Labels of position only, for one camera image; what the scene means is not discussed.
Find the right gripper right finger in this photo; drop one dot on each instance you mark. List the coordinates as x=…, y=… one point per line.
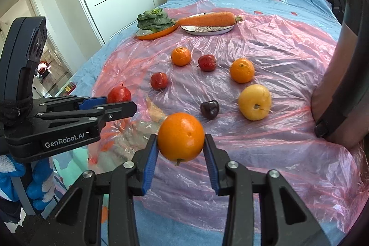
x=285, y=219

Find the red apple back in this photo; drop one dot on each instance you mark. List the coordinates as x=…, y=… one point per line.
x=207, y=63

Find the large plush carrot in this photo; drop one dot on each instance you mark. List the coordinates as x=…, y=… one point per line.
x=211, y=19

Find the pink plastic sheet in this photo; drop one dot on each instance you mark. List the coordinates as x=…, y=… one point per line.
x=290, y=57

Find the orange shallow dish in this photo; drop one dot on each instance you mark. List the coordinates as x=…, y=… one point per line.
x=153, y=36

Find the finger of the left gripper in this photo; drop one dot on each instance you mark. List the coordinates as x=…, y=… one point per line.
x=84, y=119
x=67, y=103

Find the red apple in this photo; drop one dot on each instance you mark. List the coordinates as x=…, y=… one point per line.
x=119, y=93
x=207, y=63
x=159, y=81

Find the green bok choy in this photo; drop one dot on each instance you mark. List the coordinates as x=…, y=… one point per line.
x=155, y=20

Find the mandarin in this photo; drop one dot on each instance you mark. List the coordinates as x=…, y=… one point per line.
x=242, y=71
x=181, y=56

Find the orange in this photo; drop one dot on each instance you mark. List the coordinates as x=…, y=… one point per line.
x=181, y=138

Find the left gloved hand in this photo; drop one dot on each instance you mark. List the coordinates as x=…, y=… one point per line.
x=36, y=183

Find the yellow apple pear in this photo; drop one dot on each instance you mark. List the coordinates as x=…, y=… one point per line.
x=255, y=102

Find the black backpack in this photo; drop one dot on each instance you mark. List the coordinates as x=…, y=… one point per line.
x=338, y=9

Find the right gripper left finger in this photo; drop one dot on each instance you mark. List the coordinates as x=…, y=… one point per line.
x=76, y=220

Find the electric kettle steel black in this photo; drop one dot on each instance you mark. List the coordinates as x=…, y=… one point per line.
x=340, y=102

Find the red apple front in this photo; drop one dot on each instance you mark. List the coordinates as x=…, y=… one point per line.
x=119, y=93

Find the dark plum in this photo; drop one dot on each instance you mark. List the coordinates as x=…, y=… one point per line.
x=210, y=109

